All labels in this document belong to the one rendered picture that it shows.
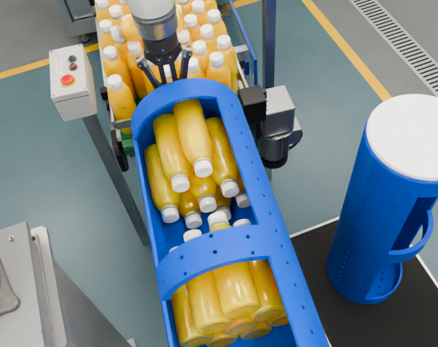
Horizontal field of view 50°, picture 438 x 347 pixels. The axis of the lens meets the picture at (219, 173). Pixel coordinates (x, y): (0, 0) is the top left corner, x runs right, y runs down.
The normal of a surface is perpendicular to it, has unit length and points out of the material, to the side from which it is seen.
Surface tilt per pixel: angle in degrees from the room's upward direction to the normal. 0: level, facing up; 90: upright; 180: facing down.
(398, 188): 90
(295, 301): 42
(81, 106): 90
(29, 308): 0
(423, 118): 0
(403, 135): 0
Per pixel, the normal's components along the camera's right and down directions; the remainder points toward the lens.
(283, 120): 0.23, 0.79
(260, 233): 0.43, -0.61
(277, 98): -0.07, -0.56
